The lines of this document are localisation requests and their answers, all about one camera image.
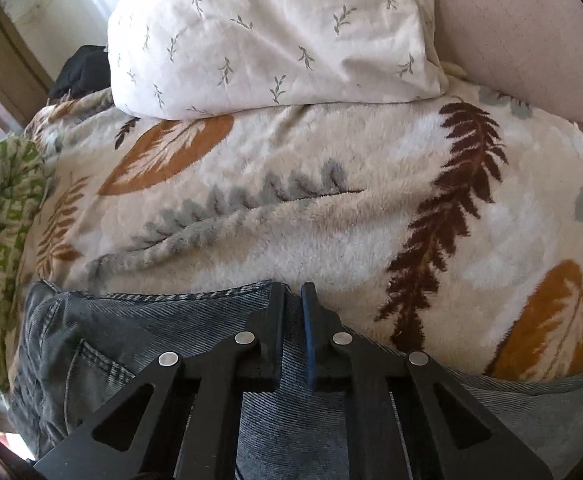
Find green patterned quilt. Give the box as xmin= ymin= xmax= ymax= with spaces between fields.
xmin=0 ymin=137 xmax=56 ymax=397

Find grey denim pants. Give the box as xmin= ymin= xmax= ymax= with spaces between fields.
xmin=9 ymin=279 xmax=583 ymax=480

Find pink bolster cushion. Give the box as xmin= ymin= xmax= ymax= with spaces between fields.
xmin=432 ymin=0 xmax=583 ymax=133

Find white sprig print pillow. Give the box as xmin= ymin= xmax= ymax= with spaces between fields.
xmin=108 ymin=0 xmax=450 ymax=122

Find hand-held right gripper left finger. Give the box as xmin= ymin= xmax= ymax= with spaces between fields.
xmin=32 ymin=282 xmax=287 ymax=480

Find brown wooden glass door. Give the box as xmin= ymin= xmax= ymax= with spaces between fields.
xmin=0 ymin=7 xmax=55 ymax=128

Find black cloth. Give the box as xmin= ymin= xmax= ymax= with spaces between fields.
xmin=46 ymin=45 xmax=113 ymax=102

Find leaf print fleece blanket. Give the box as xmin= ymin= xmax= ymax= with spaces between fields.
xmin=19 ymin=82 xmax=583 ymax=381

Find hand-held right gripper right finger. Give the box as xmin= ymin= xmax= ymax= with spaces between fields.
xmin=300 ymin=282 xmax=555 ymax=480

